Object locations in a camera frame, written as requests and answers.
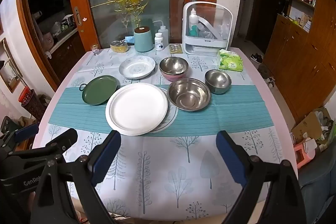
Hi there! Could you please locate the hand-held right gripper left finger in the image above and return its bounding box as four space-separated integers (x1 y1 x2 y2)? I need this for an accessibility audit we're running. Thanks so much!
33 130 122 224

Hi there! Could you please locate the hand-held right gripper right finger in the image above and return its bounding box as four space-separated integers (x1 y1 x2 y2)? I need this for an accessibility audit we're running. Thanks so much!
216 130 311 224

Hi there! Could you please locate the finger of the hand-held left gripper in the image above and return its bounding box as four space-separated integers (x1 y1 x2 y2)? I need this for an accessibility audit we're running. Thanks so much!
0 116 39 155
8 128 78 161

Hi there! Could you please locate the large white plate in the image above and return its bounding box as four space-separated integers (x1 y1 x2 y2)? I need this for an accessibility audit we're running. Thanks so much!
105 83 168 136

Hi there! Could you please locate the green plate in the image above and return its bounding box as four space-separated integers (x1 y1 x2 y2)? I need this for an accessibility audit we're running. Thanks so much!
82 75 118 105

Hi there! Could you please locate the large steel bowl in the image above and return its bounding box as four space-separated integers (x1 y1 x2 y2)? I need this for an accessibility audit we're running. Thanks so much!
167 78 211 111

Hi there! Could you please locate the small steel bowl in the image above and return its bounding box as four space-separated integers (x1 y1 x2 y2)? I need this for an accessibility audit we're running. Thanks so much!
205 69 232 94

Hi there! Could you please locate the floral patterned plate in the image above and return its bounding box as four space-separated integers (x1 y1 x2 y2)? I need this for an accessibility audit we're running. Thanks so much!
119 55 156 80

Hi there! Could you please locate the pink steel-lined bowl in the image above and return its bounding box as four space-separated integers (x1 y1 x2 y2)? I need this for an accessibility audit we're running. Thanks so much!
159 56 189 82

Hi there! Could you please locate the pink plastic basket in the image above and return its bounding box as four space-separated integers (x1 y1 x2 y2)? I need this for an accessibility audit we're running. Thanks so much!
293 137 317 169

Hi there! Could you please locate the cardboard box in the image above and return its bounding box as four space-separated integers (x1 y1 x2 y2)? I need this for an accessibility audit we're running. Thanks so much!
290 107 336 151

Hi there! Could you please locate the wooden kitchen cabinet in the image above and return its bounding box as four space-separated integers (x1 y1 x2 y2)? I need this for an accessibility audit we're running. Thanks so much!
49 27 87 83

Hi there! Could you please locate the grey slipper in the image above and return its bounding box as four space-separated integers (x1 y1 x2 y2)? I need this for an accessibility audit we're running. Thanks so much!
259 65 276 86

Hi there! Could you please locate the grey-blue chair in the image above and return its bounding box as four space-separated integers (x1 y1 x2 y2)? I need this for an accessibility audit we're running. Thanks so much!
298 158 336 224

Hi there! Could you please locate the green tissue pack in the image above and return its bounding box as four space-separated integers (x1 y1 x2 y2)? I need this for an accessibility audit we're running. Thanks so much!
217 49 244 72

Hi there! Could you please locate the black sneaker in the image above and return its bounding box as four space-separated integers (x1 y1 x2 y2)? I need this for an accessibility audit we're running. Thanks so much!
250 53 264 64

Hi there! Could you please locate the yellow sponge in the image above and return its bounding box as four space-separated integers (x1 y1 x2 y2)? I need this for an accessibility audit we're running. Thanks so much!
110 41 130 52

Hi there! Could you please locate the wooden shelf cabinet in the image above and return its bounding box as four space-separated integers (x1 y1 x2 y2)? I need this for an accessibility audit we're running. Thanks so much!
262 0 336 125

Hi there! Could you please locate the teal canister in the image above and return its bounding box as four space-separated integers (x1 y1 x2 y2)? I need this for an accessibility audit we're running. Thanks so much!
134 27 154 53

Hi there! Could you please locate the wooden framed glass door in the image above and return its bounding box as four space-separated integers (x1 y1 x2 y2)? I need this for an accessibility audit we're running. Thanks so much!
66 0 219 54

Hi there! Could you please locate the white pill bottle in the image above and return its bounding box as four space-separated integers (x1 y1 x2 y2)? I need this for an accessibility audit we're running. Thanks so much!
155 33 164 51

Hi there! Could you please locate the clear wash bottle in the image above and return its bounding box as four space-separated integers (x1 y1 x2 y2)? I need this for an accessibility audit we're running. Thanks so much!
153 20 169 47

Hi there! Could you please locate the teal liquid bottle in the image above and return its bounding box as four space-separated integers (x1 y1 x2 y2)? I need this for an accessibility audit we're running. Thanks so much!
189 8 200 37

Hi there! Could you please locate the wooden wall frame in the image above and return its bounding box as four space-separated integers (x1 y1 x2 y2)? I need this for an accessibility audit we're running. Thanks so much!
0 38 24 93

